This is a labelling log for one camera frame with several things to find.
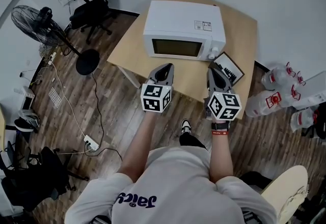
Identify white toaster oven door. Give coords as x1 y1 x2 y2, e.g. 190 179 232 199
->
143 34 207 61

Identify person's right forearm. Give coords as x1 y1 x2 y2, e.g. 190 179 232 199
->
208 121 234 183

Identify black power cable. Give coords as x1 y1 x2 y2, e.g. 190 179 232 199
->
89 72 123 162

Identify black bag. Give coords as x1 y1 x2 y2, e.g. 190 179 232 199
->
302 107 326 140

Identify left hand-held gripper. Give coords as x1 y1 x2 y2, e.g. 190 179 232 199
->
140 63 175 113

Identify black standing fan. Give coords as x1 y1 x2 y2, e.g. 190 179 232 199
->
11 5 101 76

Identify black and white sneaker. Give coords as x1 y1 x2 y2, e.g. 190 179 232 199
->
180 119 192 135

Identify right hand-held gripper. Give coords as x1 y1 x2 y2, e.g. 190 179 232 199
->
203 66 242 121

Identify white perforated panel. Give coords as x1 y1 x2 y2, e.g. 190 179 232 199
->
48 87 63 109

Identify large clear water bottle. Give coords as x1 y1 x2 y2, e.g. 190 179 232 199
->
245 90 283 119
290 107 318 133
261 62 296 92

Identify black mesh office chair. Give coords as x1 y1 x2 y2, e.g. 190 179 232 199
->
0 141 90 213

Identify white power cable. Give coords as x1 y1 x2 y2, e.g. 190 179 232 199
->
48 63 88 140

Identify person's black trouser leg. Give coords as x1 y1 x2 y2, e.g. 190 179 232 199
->
179 132 207 150

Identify small white power strip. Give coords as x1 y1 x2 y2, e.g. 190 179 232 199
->
47 52 58 66

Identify person's left forearm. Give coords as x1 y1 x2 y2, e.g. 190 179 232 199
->
119 109 164 183

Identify black wrist watch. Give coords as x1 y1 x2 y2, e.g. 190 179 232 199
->
211 121 230 131

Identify white toaster oven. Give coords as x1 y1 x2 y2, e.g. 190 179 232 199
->
143 0 227 62

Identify small white appliance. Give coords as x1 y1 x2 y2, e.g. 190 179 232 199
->
19 86 36 111

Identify person's grey sweatshirt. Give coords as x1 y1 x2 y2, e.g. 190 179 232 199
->
64 146 278 224

